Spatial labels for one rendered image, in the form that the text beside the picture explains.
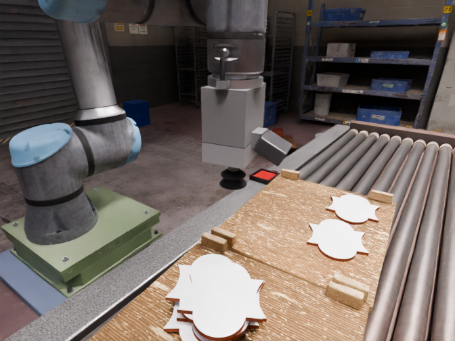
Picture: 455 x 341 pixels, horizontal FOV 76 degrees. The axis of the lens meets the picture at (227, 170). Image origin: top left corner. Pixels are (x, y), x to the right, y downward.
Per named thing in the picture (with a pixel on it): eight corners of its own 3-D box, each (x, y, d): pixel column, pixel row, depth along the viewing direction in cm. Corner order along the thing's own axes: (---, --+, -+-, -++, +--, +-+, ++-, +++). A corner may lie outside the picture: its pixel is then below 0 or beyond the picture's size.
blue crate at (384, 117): (354, 121, 472) (357, 108, 463) (357, 116, 506) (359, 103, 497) (398, 126, 447) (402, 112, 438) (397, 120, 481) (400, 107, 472)
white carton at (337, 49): (325, 57, 479) (327, 42, 470) (334, 57, 497) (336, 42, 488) (346, 58, 455) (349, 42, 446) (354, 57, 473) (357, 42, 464)
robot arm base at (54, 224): (10, 234, 65) (-4, 195, 61) (67, 202, 78) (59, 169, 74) (58, 252, 60) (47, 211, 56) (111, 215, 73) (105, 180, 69)
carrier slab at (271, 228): (206, 243, 67) (205, 237, 66) (278, 178, 98) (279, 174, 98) (370, 314, 50) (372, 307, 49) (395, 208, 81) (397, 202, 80)
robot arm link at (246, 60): (272, 39, 39) (253, 39, 32) (269, 75, 41) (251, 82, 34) (221, 38, 42) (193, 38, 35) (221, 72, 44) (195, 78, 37)
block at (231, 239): (209, 239, 66) (209, 229, 65) (214, 235, 67) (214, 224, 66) (231, 248, 63) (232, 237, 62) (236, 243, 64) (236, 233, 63)
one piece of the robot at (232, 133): (291, 60, 31) (278, 193, 38) (305, 56, 39) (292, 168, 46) (192, 56, 36) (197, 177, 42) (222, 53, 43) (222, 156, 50)
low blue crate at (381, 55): (369, 59, 429) (370, 51, 425) (369, 58, 461) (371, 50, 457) (408, 60, 410) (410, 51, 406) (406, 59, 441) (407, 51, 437)
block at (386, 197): (367, 199, 82) (370, 190, 81) (369, 196, 84) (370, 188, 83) (391, 204, 79) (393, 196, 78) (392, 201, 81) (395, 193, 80)
